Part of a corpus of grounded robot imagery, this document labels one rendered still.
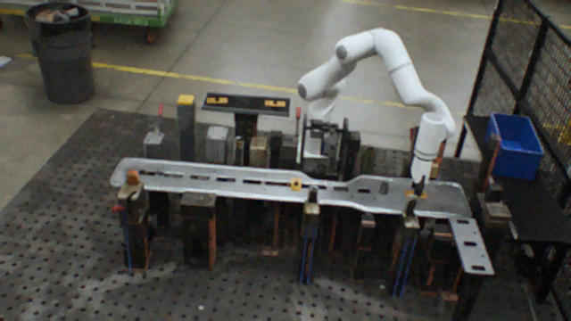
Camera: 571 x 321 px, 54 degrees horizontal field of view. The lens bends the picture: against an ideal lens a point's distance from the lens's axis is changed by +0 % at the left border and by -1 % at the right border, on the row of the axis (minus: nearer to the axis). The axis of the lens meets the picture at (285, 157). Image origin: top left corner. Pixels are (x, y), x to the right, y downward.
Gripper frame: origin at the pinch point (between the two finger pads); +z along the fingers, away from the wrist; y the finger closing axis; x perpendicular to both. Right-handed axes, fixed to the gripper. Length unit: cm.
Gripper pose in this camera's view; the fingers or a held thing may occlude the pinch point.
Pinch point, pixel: (417, 188)
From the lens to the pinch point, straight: 223.7
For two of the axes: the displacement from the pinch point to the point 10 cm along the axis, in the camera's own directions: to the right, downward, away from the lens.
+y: -0.4, 5.5, -8.4
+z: -0.7, 8.3, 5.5
